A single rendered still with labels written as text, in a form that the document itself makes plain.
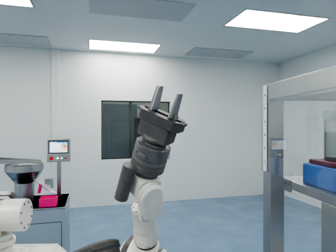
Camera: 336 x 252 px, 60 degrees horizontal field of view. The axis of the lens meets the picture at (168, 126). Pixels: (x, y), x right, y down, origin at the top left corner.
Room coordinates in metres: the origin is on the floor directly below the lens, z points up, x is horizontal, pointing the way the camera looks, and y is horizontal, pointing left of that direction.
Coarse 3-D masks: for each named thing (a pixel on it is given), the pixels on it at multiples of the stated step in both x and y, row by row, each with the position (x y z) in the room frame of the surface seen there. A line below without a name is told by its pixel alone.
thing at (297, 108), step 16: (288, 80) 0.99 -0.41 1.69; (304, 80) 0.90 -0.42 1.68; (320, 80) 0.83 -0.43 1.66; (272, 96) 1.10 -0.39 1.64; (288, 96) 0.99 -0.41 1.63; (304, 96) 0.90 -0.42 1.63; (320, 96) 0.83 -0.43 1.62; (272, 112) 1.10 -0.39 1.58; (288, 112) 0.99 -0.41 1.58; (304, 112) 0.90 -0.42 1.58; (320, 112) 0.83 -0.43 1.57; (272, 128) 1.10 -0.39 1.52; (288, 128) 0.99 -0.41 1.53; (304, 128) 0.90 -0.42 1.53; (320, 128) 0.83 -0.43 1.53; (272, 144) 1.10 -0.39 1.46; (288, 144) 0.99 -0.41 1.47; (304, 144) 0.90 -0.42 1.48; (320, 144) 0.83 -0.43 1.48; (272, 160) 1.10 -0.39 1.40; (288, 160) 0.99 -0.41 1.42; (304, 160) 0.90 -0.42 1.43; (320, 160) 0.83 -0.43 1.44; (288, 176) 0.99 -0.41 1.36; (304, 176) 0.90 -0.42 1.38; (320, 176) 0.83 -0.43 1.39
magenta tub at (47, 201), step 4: (40, 196) 2.80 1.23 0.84; (44, 196) 2.82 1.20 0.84; (48, 196) 2.83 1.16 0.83; (52, 196) 2.84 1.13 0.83; (56, 196) 2.85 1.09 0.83; (40, 200) 2.71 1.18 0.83; (44, 200) 2.71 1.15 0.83; (48, 200) 2.72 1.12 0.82; (52, 200) 2.73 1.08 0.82; (56, 200) 2.75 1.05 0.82; (40, 204) 2.71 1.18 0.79; (44, 204) 2.71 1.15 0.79; (48, 204) 2.72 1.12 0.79; (52, 204) 2.73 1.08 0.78; (56, 204) 2.75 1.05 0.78
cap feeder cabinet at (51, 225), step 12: (36, 204) 2.82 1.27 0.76; (60, 204) 2.82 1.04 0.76; (36, 216) 2.68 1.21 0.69; (48, 216) 2.71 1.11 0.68; (60, 216) 2.74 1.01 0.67; (36, 228) 2.68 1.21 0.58; (48, 228) 2.70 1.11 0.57; (60, 228) 2.73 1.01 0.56; (24, 240) 2.65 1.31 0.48; (36, 240) 2.68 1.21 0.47; (48, 240) 2.70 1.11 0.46; (60, 240) 2.73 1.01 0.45
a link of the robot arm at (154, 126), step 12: (144, 108) 0.69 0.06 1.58; (144, 120) 0.69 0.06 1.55; (156, 120) 0.67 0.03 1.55; (168, 120) 0.66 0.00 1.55; (180, 120) 0.68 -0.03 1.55; (144, 132) 0.69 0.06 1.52; (156, 132) 0.68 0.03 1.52; (168, 132) 0.67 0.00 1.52; (144, 144) 0.69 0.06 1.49; (156, 144) 0.68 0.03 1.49; (168, 144) 0.74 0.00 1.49; (144, 156) 0.68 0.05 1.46; (156, 156) 0.68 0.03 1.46; (168, 156) 0.72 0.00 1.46
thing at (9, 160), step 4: (0, 160) 3.42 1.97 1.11; (4, 160) 3.42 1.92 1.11; (8, 160) 3.42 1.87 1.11; (12, 160) 3.42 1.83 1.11; (16, 160) 3.42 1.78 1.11; (20, 160) 3.42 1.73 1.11; (24, 160) 3.42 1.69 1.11; (28, 160) 3.59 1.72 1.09; (32, 160) 3.59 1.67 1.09; (36, 160) 3.59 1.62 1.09; (40, 160) 3.59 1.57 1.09
